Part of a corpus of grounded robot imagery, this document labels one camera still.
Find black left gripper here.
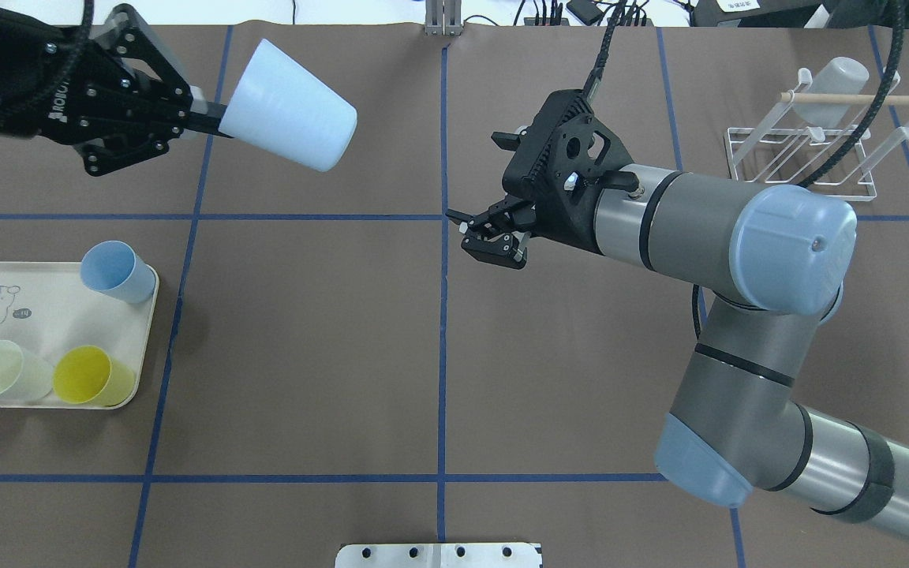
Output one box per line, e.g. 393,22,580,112
0,0,234,178

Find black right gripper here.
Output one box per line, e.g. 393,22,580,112
445,197,537,270

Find light blue plastic cup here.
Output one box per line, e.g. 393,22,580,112
218,39,357,172

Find grey plastic cup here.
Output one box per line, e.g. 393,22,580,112
793,57,870,129

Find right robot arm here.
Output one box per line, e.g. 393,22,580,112
445,164,909,540

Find yellow plastic cup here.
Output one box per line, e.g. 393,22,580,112
53,345,136,407

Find pale green plastic cup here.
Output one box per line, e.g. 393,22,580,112
0,339,54,402

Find cream rabbit serving tray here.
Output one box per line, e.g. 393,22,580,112
0,261,156,411

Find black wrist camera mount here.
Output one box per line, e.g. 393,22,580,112
491,89,634,255

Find aluminium frame post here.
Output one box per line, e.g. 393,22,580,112
425,0,464,36

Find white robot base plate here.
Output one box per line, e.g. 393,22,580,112
335,542,544,567

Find white wire cup rack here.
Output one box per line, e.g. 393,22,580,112
724,68,909,202

